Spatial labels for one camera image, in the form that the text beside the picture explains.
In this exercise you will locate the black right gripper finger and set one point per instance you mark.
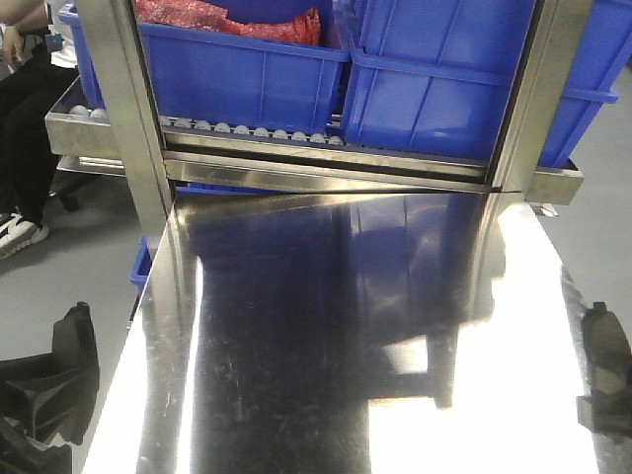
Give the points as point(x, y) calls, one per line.
point(606, 410)

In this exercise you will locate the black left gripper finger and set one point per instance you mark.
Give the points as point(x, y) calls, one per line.
point(28, 389)

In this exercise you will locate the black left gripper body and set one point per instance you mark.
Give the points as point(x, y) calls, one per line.
point(19, 455)

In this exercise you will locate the grey brake pad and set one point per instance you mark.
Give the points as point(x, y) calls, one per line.
point(607, 349)
point(75, 354)

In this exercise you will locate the steel roller conveyor rack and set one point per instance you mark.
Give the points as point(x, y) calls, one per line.
point(131, 142)

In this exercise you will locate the small blue floor bin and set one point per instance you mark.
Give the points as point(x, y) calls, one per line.
point(141, 266)

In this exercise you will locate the white black sneaker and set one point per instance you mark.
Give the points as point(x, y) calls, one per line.
point(18, 233)

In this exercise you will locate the black office chair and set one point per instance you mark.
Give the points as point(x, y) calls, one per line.
point(66, 184)

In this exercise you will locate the seated person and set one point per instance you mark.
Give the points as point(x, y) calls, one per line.
point(41, 51)

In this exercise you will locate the left blue plastic bin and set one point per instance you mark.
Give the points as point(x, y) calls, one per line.
point(219, 77)

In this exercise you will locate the blue plastic bin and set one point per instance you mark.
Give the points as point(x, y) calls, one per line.
point(436, 76)
point(219, 77)

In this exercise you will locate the right blue plastic bin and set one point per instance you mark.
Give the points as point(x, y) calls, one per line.
point(436, 76)

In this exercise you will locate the red plastic bag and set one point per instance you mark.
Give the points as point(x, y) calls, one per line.
point(304, 28)

